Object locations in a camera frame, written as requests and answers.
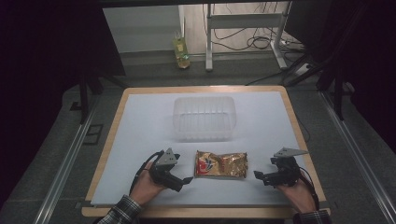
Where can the white table mat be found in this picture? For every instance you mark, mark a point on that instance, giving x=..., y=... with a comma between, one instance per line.
x=249, y=130

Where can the person's right hand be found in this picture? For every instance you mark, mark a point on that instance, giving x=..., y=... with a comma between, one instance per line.
x=297, y=196

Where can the black stand legs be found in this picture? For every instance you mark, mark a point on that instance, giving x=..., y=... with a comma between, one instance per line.
x=90, y=87
x=336, y=90

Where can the person's left hand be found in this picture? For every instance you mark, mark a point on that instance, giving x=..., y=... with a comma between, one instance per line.
x=145, y=186

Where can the white power strip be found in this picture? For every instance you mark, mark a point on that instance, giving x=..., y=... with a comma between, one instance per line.
x=302, y=69

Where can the aluminium floor rail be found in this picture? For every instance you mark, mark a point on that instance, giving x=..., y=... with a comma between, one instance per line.
x=358, y=155
x=67, y=168

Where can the black floor plate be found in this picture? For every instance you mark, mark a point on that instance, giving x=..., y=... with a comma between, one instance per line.
x=93, y=134

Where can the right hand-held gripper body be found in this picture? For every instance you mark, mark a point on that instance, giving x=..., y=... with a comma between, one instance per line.
x=285, y=169

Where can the clear plastic container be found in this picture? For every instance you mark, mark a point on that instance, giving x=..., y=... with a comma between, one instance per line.
x=204, y=119

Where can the white metal stand frame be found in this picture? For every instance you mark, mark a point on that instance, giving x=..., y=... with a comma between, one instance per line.
x=243, y=21

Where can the yellow liquid bottle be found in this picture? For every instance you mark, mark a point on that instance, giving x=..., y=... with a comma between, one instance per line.
x=181, y=51

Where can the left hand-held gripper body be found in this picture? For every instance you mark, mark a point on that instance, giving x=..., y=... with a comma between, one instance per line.
x=165, y=168

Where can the golden foil snack packet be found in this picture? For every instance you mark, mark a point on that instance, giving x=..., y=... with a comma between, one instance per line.
x=221, y=165

